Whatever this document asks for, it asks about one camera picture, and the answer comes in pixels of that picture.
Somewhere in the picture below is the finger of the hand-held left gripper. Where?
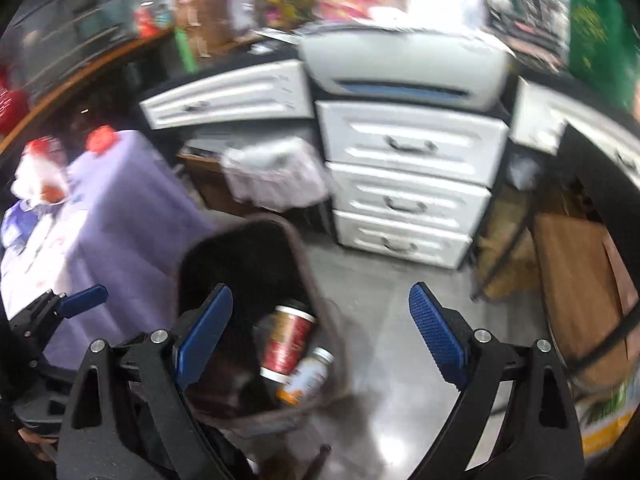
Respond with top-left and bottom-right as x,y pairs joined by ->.
10,284 -> 109,341

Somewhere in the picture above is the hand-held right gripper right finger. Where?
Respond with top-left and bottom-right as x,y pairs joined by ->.
407,281 -> 586,480

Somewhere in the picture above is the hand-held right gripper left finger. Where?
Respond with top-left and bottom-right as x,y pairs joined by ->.
57,282 -> 236,480

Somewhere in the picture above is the dark brown trash bin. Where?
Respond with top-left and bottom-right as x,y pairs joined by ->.
175,214 -> 351,436

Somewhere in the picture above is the red labelled can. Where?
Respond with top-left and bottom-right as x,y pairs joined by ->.
260,300 -> 317,383

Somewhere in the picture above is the purple floral tablecloth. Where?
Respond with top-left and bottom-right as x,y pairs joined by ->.
0,130 -> 221,366

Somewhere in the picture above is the orange labelled plastic bottle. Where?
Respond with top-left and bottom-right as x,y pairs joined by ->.
276,347 -> 335,406

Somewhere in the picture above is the clear plastic bag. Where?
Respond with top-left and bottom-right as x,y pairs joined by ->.
12,140 -> 69,204

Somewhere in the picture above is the brown cardboard box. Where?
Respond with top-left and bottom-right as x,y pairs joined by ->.
535,212 -> 640,386

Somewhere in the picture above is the white three-drawer cabinet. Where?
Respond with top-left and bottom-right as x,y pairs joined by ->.
315,100 -> 511,271

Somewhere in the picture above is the orange foam fruit net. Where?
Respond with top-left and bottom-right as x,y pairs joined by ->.
85,125 -> 119,153

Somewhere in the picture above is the white plastic bag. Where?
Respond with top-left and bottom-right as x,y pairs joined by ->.
222,140 -> 328,211

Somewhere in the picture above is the yellow green package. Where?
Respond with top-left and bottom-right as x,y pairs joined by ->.
575,380 -> 637,461

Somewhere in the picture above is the red packet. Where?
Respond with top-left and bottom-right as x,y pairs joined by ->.
0,67 -> 29,134

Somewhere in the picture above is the wooden edged glass counter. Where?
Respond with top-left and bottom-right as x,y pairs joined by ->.
0,25 -> 176,153

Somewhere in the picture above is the white desk drawer front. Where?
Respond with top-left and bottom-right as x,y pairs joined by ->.
140,59 -> 313,131
510,80 -> 640,186

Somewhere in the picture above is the green bottle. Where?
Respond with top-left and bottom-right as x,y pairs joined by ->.
174,27 -> 199,73

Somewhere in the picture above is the red tin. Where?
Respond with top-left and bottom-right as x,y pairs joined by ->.
137,7 -> 162,37

